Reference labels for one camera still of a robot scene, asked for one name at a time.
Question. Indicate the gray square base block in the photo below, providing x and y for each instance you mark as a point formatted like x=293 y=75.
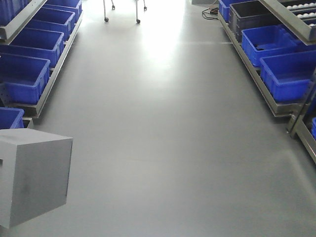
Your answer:
x=34 y=174

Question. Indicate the blue bin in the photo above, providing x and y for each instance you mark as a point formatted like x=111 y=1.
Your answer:
x=11 y=118
x=24 y=77
x=53 y=20
x=268 y=41
x=287 y=76
x=37 y=43

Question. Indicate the dark bin right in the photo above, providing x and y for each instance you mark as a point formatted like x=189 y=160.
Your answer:
x=247 y=15

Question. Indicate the blue bin right near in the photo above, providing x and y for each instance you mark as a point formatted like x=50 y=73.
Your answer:
x=287 y=76

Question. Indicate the blue bin left near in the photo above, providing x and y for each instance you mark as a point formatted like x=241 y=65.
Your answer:
x=24 y=77

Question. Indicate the blue bin lower left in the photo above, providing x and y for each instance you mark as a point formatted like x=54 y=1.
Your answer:
x=11 y=118

